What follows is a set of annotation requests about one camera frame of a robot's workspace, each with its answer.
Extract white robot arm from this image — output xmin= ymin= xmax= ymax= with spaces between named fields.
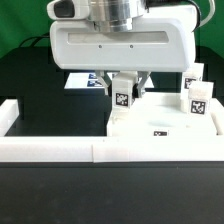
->
xmin=47 ymin=0 xmax=215 ymax=95

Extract white square table top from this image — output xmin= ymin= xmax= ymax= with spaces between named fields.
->
xmin=107 ymin=93 xmax=224 ymax=138

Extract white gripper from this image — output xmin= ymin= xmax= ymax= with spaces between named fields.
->
xmin=50 ymin=6 xmax=197 ymax=98

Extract white marker base plate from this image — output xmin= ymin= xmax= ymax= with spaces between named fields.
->
xmin=64 ymin=72 xmax=154 ymax=89

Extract white U-shaped obstacle fence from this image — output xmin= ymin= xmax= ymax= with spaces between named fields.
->
xmin=0 ymin=99 xmax=224 ymax=163

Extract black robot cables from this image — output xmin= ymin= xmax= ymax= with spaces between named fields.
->
xmin=18 ymin=33 xmax=53 ymax=48

